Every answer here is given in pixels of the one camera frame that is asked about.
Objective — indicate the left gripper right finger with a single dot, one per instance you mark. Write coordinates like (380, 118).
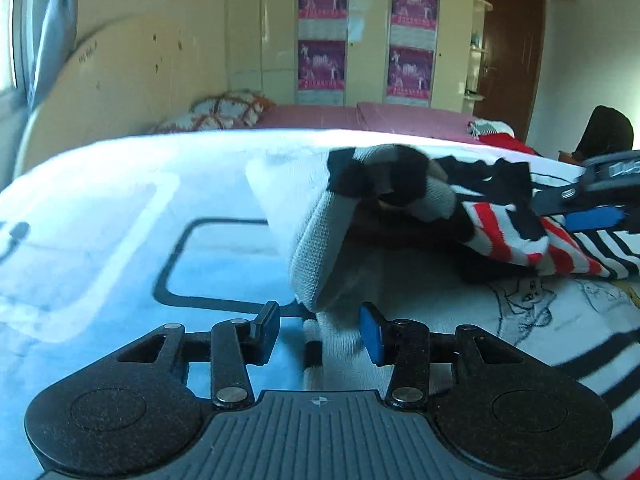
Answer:
(402, 344)

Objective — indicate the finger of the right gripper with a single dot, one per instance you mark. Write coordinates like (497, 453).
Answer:
(600, 218)
(560, 200)

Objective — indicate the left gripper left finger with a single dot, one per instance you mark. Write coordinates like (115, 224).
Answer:
(235, 344)

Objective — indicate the striped knit child sweater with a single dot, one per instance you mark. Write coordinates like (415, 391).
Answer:
(448, 241)

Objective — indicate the black office chair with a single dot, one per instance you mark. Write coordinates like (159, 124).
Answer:
(608, 132)

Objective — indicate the red garment on bed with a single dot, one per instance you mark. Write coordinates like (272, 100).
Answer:
(506, 142)

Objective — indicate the black white patterned garment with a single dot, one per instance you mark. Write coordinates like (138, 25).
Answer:
(484, 127)

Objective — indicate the pink checkered bedspread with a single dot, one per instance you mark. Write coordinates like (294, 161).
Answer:
(376, 117)

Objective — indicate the white corner shelves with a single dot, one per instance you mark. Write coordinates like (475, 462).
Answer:
(476, 55)

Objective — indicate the brown wooden door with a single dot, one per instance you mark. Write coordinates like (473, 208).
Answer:
(509, 67)

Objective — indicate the lower right purple poster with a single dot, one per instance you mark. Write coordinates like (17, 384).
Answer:
(409, 76)

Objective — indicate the purple poster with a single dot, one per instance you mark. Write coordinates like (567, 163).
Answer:
(324, 20)
(321, 72)
(413, 24)
(409, 76)

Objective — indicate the near patterned pillow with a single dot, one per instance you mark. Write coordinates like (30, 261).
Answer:
(194, 122)

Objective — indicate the patterned pillow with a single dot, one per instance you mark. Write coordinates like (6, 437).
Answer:
(194, 122)
(235, 108)

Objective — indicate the far patterned pillow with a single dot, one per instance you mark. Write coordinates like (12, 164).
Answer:
(235, 108)

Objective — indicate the upper right purple poster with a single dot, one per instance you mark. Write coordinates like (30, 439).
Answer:
(413, 24)

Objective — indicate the lower left purple poster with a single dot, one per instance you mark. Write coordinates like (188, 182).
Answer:
(321, 72)

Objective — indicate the cream rounded headboard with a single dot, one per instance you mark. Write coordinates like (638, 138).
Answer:
(123, 80)

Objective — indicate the upper left purple poster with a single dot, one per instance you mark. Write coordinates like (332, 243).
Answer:
(324, 20)

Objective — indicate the bright window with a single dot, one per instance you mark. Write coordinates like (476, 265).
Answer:
(7, 65)

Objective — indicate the cream glossy wardrobe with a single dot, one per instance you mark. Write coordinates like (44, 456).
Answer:
(262, 52)

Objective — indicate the blue curtain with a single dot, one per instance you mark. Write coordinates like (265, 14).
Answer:
(50, 34)

